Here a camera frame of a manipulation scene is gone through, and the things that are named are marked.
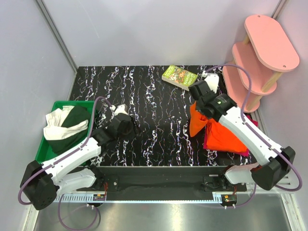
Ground green paperback book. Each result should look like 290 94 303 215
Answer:
162 65 198 91

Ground pink three-tier shelf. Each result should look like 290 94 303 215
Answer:
222 14 300 113

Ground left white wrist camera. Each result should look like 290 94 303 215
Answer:
109 104 128 116

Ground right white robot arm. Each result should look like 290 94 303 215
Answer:
189 80 295 191

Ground dark green t shirt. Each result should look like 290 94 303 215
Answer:
43 105 91 155

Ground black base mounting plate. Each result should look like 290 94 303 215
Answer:
76 166 247 201

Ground white t shirt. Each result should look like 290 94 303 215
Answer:
43 105 90 141

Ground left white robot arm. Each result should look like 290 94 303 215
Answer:
19 113 138 210

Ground orange t shirt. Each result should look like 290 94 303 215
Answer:
189 102 213 137
205 121 247 154

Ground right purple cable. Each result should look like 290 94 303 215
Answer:
201 64 303 209

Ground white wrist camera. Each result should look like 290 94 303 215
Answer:
109 104 128 116
202 71 219 93

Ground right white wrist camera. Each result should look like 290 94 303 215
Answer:
202 71 219 93

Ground folded magenta t shirt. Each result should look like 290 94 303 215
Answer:
202 114 258 157

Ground purple cable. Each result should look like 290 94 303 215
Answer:
201 64 303 209
17 96 116 230

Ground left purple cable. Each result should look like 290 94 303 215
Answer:
17 96 116 230

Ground folded orange t shirt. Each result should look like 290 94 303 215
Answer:
205 121 247 154

